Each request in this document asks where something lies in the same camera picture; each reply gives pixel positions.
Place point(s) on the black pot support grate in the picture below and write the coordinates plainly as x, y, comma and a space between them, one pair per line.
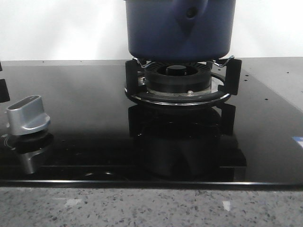
225, 76

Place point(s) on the black gas burner head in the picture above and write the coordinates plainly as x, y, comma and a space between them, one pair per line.
177, 78

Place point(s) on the black glass cooktop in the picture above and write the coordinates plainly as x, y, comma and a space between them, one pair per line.
97, 137

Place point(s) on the dark blue saucepan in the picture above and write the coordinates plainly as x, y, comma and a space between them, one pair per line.
179, 30

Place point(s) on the silver stove control knob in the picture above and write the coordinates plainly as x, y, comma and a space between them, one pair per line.
27, 116

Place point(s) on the blue white sticker label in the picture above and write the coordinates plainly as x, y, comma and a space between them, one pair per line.
299, 141

